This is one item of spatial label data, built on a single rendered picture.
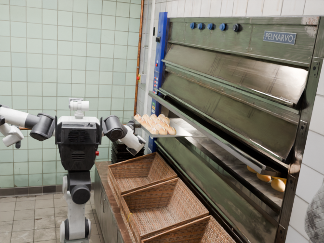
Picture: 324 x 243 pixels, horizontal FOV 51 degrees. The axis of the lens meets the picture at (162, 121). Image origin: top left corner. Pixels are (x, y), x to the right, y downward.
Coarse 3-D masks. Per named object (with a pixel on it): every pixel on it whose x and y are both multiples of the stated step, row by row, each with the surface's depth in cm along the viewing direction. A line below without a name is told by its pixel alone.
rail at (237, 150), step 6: (156, 96) 295; (168, 102) 270; (174, 108) 255; (186, 114) 235; (192, 120) 224; (204, 126) 209; (210, 132) 201; (222, 138) 188; (228, 144) 181; (240, 150) 171; (246, 156) 165; (258, 162) 156; (264, 168) 154
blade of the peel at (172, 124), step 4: (132, 116) 312; (136, 120) 299; (172, 124) 305; (176, 124) 306; (144, 128) 280; (176, 128) 294; (180, 128) 295; (148, 132) 270; (176, 132) 283; (180, 132) 284; (184, 132) 285; (152, 136) 264; (156, 136) 265; (160, 136) 266; (164, 136) 268; (168, 136) 269; (172, 136) 270; (176, 136) 272
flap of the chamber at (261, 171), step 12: (168, 108) 265; (180, 108) 270; (204, 120) 248; (204, 132) 207; (216, 132) 213; (240, 144) 197; (240, 156) 170; (252, 156) 174; (252, 168) 160; (276, 168) 164
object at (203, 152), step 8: (184, 136) 274; (192, 144) 258; (200, 144) 258; (200, 152) 246; (208, 152) 242; (208, 160) 234; (216, 160) 229; (216, 168) 223; (224, 168) 216; (232, 176) 204; (240, 176) 205; (240, 184) 196; (248, 184) 195; (248, 192) 188; (256, 192) 186; (256, 200) 181; (264, 200) 178; (264, 208) 175; (272, 208) 170; (280, 208) 171; (272, 216) 169
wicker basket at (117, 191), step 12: (144, 156) 326; (156, 156) 326; (108, 168) 313; (120, 168) 321; (132, 168) 325; (144, 168) 330; (156, 168) 320; (168, 168) 297; (108, 180) 315; (120, 180) 322; (132, 180) 324; (144, 180) 325; (156, 180) 313; (168, 180) 279; (120, 192) 268; (120, 204) 270
